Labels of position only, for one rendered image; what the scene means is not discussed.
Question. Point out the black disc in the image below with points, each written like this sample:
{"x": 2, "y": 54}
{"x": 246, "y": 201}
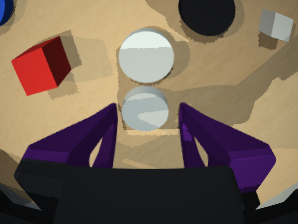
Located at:
{"x": 207, "y": 17}

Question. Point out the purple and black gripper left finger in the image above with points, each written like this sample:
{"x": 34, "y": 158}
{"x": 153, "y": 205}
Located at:
{"x": 74, "y": 144}

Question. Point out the white disc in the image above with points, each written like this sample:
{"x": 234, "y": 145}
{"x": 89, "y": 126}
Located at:
{"x": 146, "y": 55}
{"x": 145, "y": 108}

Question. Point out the red cube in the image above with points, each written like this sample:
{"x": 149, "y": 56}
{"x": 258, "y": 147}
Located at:
{"x": 42, "y": 67}

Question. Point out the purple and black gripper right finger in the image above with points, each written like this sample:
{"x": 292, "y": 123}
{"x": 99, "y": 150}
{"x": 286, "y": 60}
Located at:
{"x": 251, "y": 159}

